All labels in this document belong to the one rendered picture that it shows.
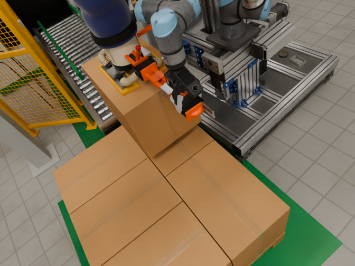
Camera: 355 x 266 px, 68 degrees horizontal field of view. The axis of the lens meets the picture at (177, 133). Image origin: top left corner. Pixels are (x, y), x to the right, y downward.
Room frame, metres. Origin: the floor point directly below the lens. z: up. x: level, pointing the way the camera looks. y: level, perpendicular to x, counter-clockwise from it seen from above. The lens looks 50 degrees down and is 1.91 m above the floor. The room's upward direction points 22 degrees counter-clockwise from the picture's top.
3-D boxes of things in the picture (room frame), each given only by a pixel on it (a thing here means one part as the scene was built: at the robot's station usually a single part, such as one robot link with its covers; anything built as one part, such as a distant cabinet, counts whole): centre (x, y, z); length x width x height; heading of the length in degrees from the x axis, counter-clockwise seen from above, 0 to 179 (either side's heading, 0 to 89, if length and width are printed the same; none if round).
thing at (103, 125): (1.54, 0.19, 0.58); 0.70 x 0.03 x 0.06; 108
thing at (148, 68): (1.03, 0.02, 1.20); 0.10 x 0.08 x 0.06; 107
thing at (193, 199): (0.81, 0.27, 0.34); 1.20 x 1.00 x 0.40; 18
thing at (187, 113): (0.69, -0.08, 1.20); 0.08 x 0.07 x 0.05; 17
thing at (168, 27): (0.72, -0.09, 1.50); 0.09 x 0.08 x 0.11; 131
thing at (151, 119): (1.28, 0.11, 0.87); 0.60 x 0.40 x 0.40; 18
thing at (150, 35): (2.24, -0.11, 0.50); 0.07 x 0.07 x 1.00; 18
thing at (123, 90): (1.24, 0.19, 1.10); 0.34 x 0.10 x 0.05; 17
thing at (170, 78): (0.72, -0.08, 1.34); 0.09 x 0.08 x 0.12; 18
